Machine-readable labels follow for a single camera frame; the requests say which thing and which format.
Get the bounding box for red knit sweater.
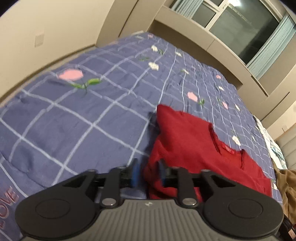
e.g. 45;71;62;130
144;104;272;199

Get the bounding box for light blue white clothes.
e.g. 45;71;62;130
253;115;287;170

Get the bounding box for blue plaid floral quilt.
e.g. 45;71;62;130
1;33;275;240

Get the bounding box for light blue right curtain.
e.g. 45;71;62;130
247;13;295;80

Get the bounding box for light blue curtain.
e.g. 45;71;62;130
171;0;203;19
247;13;295;80

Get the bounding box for light blue left curtain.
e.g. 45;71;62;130
171;0;203;19

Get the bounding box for beige wall cabinet unit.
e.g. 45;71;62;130
96;1;295;139

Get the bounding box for white wall socket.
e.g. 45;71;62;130
34;30;45;48

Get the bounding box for window with white frame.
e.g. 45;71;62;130
190;0;281;64

